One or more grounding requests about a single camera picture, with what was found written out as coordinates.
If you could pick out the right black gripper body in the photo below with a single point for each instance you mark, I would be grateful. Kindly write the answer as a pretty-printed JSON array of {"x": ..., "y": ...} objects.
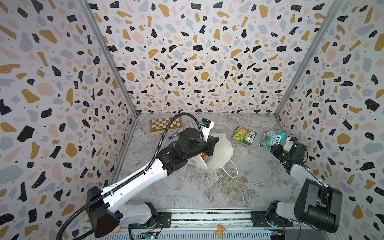
[{"x": 283, "y": 155}]

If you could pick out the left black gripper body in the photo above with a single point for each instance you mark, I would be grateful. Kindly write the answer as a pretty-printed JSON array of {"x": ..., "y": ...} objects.
[{"x": 200, "y": 148}]

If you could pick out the white paper bag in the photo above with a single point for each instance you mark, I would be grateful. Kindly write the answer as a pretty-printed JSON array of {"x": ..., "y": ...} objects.
[{"x": 221, "y": 156}]

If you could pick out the green teal snack packet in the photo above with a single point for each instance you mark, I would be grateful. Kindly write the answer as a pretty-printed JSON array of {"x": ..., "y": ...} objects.
[{"x": 272, "y": 138}]

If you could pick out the yellow green snack packet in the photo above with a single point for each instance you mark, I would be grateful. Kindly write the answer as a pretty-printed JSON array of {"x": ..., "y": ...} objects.
[{"x": 244, "y": 135}]

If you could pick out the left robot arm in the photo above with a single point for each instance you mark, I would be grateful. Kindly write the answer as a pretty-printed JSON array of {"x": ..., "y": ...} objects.
[{"x": 107, "y": 207}]

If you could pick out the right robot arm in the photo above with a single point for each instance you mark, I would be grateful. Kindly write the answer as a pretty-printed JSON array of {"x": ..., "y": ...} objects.
[{"x": 318, "y": 204}]

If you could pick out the blue marker pen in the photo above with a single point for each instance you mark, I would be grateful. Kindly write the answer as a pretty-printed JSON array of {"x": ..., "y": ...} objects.
[{"x": 175, "y": 134}]

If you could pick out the orange snack packet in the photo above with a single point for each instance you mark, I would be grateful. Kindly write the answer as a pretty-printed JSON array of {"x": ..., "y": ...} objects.
[{"x": 204, "y": 157}]

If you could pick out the wooden chessboard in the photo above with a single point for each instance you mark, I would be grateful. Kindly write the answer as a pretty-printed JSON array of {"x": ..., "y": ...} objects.
[{"x": 158, "y": 126}]

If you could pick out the right circuit board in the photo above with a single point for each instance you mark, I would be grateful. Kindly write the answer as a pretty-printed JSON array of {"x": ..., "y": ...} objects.
[{"x": 277, "y": 235}]

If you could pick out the circuit board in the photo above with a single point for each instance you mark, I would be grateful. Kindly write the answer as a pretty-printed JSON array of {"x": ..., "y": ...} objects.
[
  {"x": 277, "y": 235},
  {"x": 149, "y": 236}
]

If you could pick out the orange clips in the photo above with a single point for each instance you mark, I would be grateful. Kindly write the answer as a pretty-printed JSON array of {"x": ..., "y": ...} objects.
[{"x": 220, "y": 231}]

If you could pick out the left circuit board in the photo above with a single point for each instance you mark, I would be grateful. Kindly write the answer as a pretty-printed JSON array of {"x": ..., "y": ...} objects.
[{"x": 149, "y": 236}]

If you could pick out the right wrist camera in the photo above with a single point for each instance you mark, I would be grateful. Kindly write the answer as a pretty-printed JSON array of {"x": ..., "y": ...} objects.
[{"x": 291, "y": 144}]

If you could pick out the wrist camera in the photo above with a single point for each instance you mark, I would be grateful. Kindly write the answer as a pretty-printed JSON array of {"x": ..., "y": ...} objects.
[
  {"x": 291, "y": 144},
  {"x": 206, "y": 126}
]

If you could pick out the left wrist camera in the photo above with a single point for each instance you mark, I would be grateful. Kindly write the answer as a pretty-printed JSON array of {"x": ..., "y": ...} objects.
[{"x": 206, "y": 126}]

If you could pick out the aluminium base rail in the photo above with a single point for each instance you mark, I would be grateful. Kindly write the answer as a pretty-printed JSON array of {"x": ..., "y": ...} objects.
[{"x": 201, "y": 224}]

